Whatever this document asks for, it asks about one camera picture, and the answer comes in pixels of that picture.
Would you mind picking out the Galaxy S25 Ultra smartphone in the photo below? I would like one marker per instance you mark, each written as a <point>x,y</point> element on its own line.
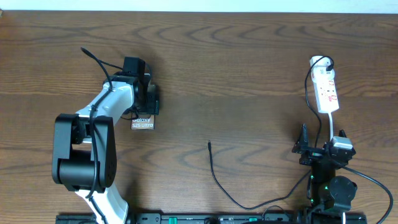
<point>143,123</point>

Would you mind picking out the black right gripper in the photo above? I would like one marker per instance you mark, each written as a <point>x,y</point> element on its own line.
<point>301,146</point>

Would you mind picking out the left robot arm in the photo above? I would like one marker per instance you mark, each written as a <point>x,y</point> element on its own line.
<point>84,147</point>

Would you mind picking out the black mounting rail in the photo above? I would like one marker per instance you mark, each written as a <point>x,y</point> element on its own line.
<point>156,218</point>

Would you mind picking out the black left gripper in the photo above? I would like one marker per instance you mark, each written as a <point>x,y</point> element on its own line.
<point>153,104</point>

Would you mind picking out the white power strip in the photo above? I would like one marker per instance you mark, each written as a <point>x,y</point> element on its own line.
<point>322,75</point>

